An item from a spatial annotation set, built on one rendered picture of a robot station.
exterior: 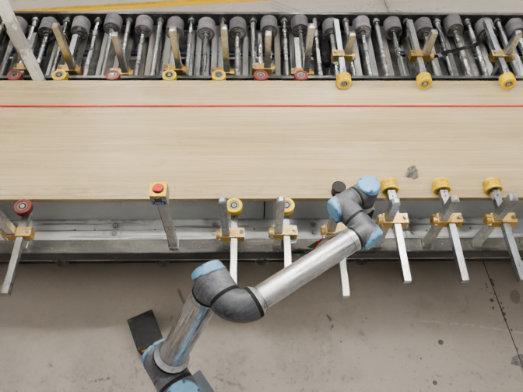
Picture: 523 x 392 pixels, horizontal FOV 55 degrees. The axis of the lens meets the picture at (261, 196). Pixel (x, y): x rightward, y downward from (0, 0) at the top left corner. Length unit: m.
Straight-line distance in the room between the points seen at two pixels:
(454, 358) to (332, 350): 0.70
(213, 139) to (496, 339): 2.04
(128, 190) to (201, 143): 0.44
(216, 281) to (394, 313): 1.74
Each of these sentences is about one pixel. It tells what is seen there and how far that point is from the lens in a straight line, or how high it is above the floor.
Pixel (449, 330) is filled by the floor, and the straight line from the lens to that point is 3.32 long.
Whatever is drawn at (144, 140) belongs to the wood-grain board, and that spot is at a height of 0.90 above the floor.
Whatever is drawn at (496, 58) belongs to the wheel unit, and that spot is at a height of 0.95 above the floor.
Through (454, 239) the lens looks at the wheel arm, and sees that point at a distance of 2.44.
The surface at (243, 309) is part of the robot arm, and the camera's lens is 1.69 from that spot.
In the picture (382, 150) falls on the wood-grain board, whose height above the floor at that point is 0.90.
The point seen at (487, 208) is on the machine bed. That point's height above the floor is 0.72.
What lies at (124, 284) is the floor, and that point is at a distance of 3.31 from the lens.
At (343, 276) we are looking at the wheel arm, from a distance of 2.33.
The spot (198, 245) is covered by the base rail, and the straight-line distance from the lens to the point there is 2.55.
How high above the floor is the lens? 2.97
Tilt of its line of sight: 58 degrees down
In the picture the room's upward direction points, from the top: 2 degrees clockwise
